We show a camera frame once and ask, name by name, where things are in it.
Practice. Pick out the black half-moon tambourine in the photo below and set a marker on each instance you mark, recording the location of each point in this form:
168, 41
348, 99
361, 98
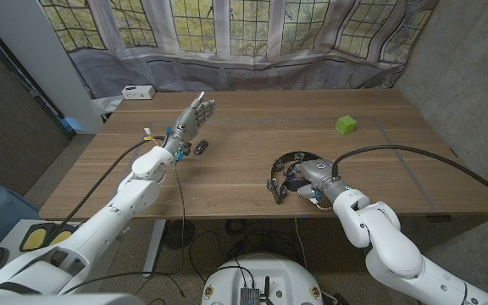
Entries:
280, 186

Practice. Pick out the yellow black foot pedal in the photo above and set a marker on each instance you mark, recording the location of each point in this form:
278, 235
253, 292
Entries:
59, 238
36, 238

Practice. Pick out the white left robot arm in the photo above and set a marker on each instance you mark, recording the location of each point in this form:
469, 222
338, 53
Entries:
108, 218

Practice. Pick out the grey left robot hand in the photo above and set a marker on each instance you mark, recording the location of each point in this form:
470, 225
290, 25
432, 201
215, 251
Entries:
186, 125

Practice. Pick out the white floor platform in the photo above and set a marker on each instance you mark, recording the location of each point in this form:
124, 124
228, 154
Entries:
15, 237

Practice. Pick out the white power outlet box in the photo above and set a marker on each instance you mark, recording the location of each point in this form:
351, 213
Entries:
138, 92

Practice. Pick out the small black toy car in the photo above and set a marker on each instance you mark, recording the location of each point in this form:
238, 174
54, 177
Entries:
201, 147

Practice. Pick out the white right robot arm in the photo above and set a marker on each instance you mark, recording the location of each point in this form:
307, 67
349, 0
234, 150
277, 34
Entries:
384, 241

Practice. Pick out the white table leg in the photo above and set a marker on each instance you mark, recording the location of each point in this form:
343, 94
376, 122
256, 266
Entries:
154, 245

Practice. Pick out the printed window backdrop cloth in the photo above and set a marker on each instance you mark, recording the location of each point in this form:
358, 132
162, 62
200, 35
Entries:
244, 42

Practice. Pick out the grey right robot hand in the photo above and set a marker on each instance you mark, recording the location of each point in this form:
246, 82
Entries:
318, 173

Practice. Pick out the grey table leg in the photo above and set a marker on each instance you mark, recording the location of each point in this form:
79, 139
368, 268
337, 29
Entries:
364, 254

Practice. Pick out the green cube block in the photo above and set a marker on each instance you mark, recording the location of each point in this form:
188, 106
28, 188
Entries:
345, 125

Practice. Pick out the black round floor device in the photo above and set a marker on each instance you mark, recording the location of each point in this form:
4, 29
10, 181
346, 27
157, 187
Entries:
178, 234

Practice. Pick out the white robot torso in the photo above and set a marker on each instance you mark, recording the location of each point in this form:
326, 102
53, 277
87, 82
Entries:
265, 271

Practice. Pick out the grey box on torso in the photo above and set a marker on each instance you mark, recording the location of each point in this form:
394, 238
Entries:
249, 296

